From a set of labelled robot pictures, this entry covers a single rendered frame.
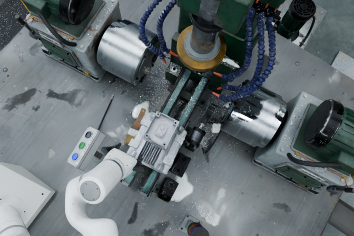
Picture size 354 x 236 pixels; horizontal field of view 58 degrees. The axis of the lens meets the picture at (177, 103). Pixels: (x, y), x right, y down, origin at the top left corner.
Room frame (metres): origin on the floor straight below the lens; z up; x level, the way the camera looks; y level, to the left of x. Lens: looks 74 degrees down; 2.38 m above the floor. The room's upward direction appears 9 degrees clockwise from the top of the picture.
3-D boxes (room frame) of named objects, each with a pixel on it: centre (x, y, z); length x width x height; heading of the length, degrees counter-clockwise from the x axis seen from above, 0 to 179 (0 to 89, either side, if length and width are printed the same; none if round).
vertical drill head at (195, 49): (0.53, -0.05, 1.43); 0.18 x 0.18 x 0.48
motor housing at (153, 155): (0.20, 0.06, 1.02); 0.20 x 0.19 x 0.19; 163
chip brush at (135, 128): (0.30, 0.18, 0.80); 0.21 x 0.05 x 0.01; 168
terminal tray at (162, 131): (0.24, 0.04, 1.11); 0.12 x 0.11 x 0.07; 163
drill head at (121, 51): (0.61, 0.29, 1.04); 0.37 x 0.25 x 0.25; 71
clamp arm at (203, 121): (0.33, -0.13, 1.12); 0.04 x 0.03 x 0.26; 161
